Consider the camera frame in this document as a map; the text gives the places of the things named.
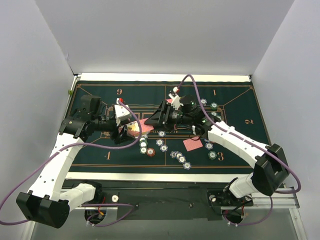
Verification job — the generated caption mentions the aluminium mounting rail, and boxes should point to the aluminium mounting rail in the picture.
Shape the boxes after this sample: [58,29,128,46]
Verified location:
[29,187,300,210]

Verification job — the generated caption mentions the green poker chip stack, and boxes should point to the green poker chip stack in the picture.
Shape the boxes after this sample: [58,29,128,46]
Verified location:
[208,151,217,160]

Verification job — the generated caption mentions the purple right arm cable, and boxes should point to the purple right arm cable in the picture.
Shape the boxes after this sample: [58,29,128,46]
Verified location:
[178,74,302,227]

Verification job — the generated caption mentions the red poker chip stack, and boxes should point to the red poker chip stack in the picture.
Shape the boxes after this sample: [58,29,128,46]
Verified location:
[146,148,156,157]

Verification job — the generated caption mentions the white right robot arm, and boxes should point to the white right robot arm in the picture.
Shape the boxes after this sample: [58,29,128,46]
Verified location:
[144,95,289,205]

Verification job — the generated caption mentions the red playing card deck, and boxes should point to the red playing card deck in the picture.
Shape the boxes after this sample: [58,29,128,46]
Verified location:
[126,118,154,138]

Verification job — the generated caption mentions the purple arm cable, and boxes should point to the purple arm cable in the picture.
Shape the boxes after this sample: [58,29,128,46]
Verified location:
[0,99,143,228]
[178,74,302,227]

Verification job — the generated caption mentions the green poker table mat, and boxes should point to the green poker table mat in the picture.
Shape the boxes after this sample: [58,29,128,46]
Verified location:
[67,80,271,175]

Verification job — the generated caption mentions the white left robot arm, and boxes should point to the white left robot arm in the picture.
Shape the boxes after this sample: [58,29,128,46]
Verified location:
[16,95,138,229]

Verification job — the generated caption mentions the blue chip stack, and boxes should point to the blue chip stack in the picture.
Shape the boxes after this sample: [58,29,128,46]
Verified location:
[200,98,207,106]

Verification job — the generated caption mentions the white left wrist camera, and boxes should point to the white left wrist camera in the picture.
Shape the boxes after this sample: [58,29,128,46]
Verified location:
[114,98,132,126]

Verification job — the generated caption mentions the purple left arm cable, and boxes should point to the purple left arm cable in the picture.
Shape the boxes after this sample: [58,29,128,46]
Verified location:
[0,99,143,228]

